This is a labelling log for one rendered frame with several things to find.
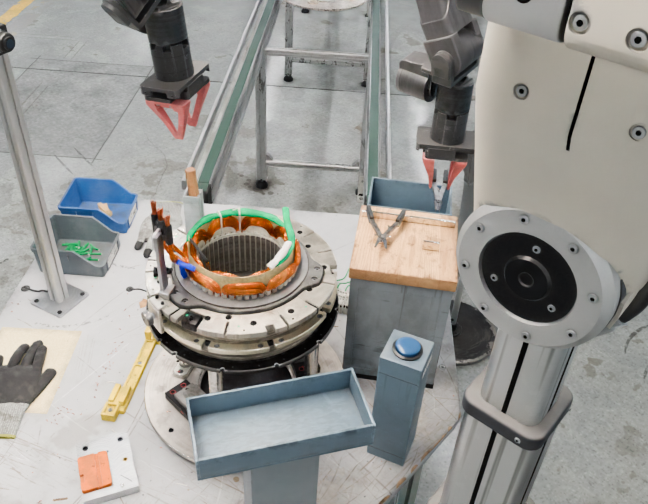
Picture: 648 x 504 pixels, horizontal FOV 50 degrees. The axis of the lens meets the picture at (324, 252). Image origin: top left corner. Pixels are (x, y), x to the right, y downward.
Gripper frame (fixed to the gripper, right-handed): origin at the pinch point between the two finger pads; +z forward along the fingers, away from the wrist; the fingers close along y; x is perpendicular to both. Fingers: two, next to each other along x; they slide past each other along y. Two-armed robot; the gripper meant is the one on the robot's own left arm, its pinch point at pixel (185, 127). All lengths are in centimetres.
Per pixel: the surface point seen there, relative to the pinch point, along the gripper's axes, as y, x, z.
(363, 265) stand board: -6.0, 27.5, 26.5
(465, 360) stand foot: -89, 40, 136
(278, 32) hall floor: -349, -144, 137
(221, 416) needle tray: 30.3, 17.5, 28.1
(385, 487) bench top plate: 18, 39, 55
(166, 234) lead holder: 15.3, 3.6, 9.1
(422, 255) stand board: -12.9, 36.5, 27.5
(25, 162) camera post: -1.3, -37.3, 14.0
